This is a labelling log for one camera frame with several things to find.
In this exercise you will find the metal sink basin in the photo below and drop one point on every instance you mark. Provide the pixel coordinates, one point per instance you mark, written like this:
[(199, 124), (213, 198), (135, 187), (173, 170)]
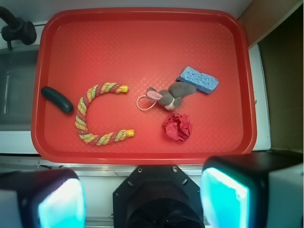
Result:
[(17, 80)]

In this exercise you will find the dark green plastic pickle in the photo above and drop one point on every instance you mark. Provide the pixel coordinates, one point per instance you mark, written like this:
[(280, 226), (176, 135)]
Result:
[(58, 99)]

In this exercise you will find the red plastic tray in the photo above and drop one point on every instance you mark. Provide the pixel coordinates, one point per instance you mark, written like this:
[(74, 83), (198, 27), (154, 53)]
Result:
[(143, 48)]

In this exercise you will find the grey plush mouse toy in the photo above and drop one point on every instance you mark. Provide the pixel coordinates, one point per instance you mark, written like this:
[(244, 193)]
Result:
[(170, 99)]

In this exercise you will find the blue sponge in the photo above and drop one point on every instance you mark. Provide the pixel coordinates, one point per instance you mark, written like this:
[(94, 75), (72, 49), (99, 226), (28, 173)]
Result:
[(201, 81)]

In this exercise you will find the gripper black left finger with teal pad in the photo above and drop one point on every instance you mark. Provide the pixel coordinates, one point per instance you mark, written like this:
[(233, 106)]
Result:
[(42, 199)]

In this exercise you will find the black faucet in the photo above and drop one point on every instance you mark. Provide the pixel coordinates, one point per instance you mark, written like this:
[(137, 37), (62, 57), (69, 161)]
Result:
[(16, 29)]

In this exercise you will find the multicolour twisted rope toy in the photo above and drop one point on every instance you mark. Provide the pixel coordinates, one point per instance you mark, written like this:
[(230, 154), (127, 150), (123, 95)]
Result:
[(80, 120)]

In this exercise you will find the crumpled red paper ball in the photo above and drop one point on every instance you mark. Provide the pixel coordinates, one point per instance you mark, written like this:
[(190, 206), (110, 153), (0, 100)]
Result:
[(178, 127)]

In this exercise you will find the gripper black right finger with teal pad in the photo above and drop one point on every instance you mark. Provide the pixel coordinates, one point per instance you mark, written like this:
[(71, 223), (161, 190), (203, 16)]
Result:
[(256, 190)]

